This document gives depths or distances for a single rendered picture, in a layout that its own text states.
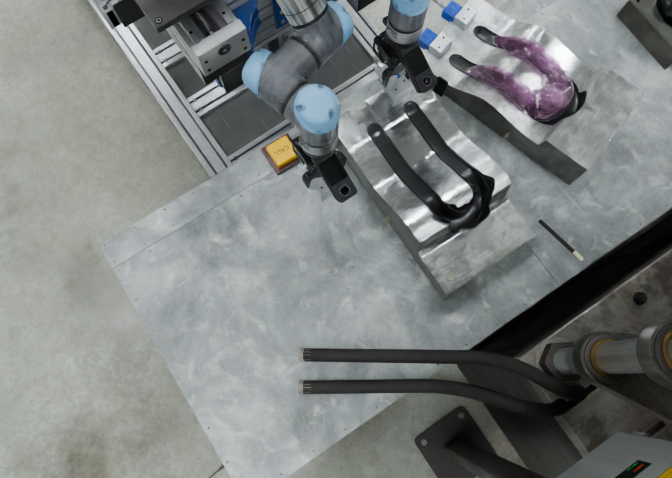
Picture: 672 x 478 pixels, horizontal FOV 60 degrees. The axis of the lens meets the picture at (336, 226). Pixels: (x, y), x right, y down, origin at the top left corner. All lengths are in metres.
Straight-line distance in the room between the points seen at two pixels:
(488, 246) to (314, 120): 0.60
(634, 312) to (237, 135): 1.42
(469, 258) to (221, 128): 1.16
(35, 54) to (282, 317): 1.83
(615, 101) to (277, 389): 1.06
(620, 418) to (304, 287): 0.79
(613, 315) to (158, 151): 1.75
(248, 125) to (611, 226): 1.28
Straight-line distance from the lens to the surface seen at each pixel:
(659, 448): 1.06
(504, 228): 1.42
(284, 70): 1.04
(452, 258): 1.38
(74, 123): 2.62
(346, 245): 1.41
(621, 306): 1.57
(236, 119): 2.21
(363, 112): 1.47
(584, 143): 1.50
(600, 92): 1.58
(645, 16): 1.79
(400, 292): 1.40
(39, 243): 2.51
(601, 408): 1.53
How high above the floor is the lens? 2.18
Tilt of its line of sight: 75 degrees down
